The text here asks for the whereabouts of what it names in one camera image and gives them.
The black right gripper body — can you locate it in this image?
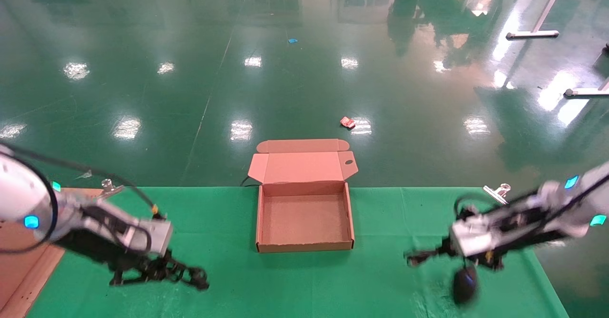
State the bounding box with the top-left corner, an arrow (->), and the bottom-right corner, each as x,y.
442,229 -> 568,269

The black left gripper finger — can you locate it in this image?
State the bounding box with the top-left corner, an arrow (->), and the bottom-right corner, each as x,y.
144,253 -> 177,279
109,262 -> 151,287

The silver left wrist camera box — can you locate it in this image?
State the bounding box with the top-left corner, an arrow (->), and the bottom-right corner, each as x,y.
119,211 -> 173,258

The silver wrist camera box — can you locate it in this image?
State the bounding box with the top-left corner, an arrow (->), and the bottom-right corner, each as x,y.
450,213 -> 498,258
119,211 -> 173,258

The black power cable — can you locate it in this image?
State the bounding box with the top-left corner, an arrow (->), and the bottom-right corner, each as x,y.
164,265 -> 210,291

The green table cloth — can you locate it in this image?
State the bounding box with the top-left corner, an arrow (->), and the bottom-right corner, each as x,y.
26,186 -> 569,318

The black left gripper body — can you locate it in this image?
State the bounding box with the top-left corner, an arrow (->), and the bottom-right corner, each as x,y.
61,229 -> 166,272

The thin black left wrist cable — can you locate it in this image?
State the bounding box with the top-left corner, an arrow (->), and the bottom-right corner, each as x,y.
0,142 -> 160,216

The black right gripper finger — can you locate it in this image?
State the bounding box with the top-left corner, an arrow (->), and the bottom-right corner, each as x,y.
406,246 -> 456,268
477,253 -> 504,271

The white metal table leg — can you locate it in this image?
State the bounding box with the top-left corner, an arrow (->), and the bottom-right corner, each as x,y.
564,78 -> 609,98
506,0 -> 571,40

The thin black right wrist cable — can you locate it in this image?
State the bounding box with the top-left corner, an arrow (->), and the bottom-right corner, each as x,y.
453,173 -> 609,219

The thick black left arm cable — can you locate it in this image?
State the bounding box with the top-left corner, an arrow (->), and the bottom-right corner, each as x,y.
0,151 -> 59,254

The silver binder clip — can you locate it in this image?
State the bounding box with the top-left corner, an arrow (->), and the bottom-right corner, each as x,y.
98,179 -> 125,199
483,183 -> 512,205

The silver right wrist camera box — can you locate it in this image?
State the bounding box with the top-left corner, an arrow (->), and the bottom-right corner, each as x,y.
450,213 -> 498,258

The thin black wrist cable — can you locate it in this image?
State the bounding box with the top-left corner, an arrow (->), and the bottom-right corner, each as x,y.
453,173 -> 609,219
0,142 -> 160,216

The flat open cardboard box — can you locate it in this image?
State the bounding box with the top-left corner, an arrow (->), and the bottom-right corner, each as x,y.
247,139 -> 359,253

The black computer mouse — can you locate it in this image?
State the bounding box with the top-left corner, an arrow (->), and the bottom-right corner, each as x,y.
453,267 -> 478,305

